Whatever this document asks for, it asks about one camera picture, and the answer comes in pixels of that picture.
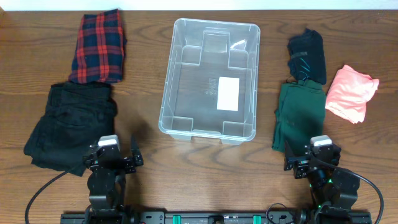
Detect white label sticker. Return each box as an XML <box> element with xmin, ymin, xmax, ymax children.
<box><xmin>217</xmin><ymin>77</ymin><xmax>239</xmax><ymax>111</ymax></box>

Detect dark green garment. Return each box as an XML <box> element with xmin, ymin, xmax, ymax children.
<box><xmin>272</xmin><ymin>80</ymin><xmax>326</xmax><ymax>156</ymax></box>

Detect black pants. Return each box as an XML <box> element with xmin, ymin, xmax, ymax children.
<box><xmin>24</xmin><ymin>82</ymin><xmax>118</xmax><ymax>176</ymax></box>

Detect black garment with teal print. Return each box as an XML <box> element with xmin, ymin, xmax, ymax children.
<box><xmin>287</xmin><ymin>28</ymin><xmax>326</xmax><ymax>85</ymax></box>

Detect salmon pink garment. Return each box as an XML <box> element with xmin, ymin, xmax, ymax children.
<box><xmin>325</xmin><ymin>65</ymin><xmax>379</xmax><ymax>124</ymax></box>

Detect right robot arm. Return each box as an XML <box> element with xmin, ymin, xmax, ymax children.
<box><xmin>284</xmin><ymin>142</ymin><xmax>359</xmax><ymax>217</ymax></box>

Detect clear plastic storage bin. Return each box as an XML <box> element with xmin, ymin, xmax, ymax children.
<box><xmin>159</xmin><ymin>18</ymin><xmax>261</xmax><ymax>145</ymax></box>

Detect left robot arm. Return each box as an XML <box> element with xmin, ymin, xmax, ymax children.
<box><xmin>85</xmin><ymin>134</ymin><xmax>144</xmax><ymax>212</ymax></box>

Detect black mounting rail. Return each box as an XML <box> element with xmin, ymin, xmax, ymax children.
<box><xmin>60</xmin><ymin>210</ymin><xmax>373</xmax><ymax>224</ymax></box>

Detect red navy plaid shirt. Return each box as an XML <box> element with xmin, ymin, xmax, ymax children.
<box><xmin>68</xmin><ymin>9</ymin><xmax>127</xmax><ymax>84</ymax></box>

